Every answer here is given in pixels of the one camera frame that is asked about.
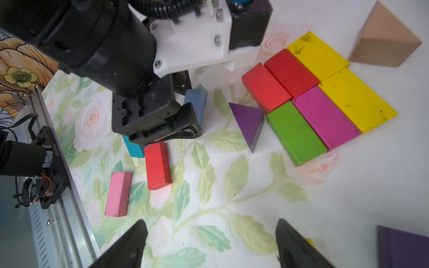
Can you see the natural wood triangle block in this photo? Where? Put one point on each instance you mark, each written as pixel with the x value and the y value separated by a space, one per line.
pixel 384 40

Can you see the yellow block long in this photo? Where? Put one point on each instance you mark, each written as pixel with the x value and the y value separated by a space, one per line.
pixel 318 57

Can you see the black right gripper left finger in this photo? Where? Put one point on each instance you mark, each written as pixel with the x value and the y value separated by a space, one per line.
pixel 127 252

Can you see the green block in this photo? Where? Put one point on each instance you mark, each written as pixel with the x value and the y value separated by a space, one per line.
pixel 298 138

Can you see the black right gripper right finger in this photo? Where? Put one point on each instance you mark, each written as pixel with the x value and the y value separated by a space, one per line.
pixel 295 251

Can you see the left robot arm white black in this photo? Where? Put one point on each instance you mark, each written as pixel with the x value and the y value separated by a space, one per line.
pixel 105 42

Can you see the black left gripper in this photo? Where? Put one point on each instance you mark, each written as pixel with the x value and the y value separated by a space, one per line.
pixel 153 114

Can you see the blue grey triangle block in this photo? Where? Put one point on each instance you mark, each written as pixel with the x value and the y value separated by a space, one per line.
pixel 198 99

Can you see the teal block left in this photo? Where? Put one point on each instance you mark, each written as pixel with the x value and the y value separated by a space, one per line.
pixel 135 150

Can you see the purple triangle block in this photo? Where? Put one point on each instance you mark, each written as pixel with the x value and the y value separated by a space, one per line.
pixel 250 121

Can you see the pink block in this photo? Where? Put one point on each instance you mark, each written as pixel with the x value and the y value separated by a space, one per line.
pixel 118 195

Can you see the aluminium front rail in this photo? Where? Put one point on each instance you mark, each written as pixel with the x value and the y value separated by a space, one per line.
pixel 61 234

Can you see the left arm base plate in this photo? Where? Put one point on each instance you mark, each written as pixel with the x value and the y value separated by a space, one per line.
pixel 43 178

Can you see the magenta block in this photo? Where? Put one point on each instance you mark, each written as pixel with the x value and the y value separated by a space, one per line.
pixel 329 122

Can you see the red block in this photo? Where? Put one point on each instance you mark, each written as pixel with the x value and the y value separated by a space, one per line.
pixel 292 75
pixel 157 166
pixel 265 89

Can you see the purple rectangular block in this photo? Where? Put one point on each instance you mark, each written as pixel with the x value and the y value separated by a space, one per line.
pixel 399 249

